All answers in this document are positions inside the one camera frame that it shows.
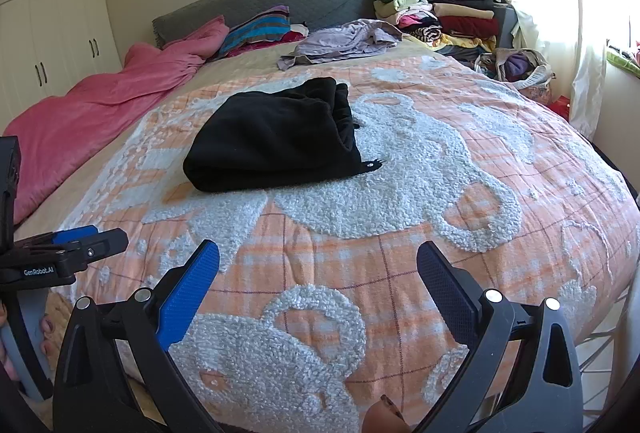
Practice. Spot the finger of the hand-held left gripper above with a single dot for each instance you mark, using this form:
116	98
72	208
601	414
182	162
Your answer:
100	245
75	234

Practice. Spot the stack of folded clothes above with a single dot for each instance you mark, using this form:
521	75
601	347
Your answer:
450	18

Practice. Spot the person's left hand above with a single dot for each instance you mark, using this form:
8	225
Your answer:
50	327

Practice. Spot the cream wardrobe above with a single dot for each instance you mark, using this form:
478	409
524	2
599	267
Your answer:
55	23

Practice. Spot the beige bed sheet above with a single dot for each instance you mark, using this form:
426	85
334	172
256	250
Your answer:
250	63

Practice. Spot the red bag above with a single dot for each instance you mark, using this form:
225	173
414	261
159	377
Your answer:
560	107

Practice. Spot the green cloth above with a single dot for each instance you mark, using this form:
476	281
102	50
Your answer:
622	62

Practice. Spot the peach bear-print blanket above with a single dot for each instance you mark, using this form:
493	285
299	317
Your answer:
400	238

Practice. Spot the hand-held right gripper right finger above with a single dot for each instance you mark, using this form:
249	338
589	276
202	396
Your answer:
450	293

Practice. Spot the striped pillow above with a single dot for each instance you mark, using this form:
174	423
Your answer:
260	30

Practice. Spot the pink duvet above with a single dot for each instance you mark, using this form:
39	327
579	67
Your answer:
100	113

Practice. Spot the black sweater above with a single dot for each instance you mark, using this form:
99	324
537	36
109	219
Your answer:
265	138

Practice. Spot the person's right hand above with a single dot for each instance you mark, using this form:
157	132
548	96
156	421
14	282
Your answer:
385	415

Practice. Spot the white curtain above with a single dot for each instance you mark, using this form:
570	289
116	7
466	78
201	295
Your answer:
550	3

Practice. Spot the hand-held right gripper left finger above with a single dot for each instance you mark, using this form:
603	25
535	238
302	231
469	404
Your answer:
192	293

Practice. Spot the lilac crumpled clothes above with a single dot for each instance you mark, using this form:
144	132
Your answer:
340	40

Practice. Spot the basket of purple clothes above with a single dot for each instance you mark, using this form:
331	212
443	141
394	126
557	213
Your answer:
517	65

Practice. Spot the magenta cloth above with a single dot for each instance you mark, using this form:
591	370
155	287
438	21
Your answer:
296	35

